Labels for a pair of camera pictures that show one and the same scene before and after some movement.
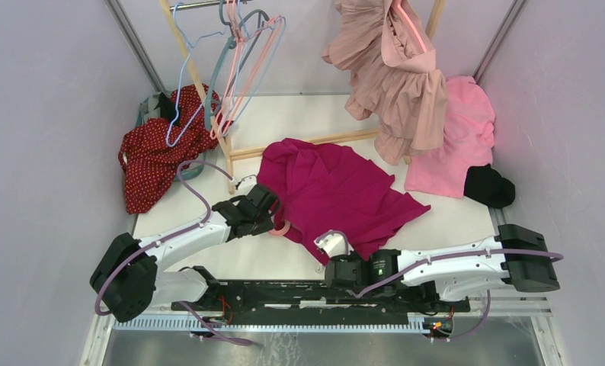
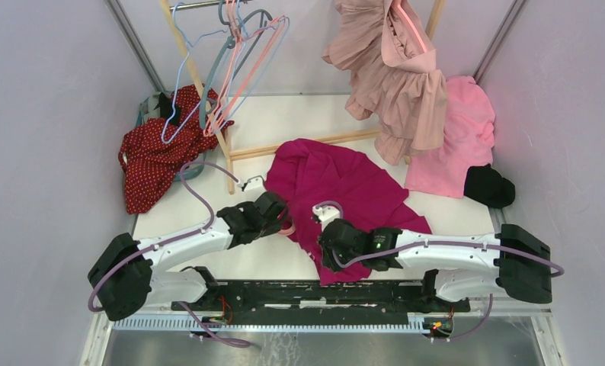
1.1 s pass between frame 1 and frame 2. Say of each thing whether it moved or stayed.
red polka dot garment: stayed
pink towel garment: stayed
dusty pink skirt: stayed
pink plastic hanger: stayed
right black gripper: moved
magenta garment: moved
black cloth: stayed
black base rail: stayed
